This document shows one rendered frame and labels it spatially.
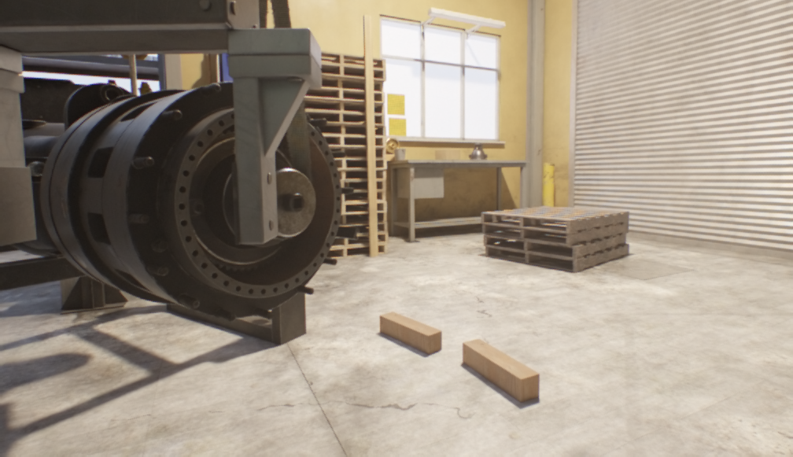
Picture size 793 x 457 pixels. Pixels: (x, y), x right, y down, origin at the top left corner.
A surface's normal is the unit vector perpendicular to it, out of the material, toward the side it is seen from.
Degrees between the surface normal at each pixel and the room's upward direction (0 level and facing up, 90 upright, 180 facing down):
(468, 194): 90
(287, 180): 90
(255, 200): 90
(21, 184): 90
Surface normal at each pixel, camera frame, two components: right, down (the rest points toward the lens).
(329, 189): -0.61, 0.18
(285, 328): 0.84, 0.04
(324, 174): -0.58, 0.40
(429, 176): 0.43, 0.07
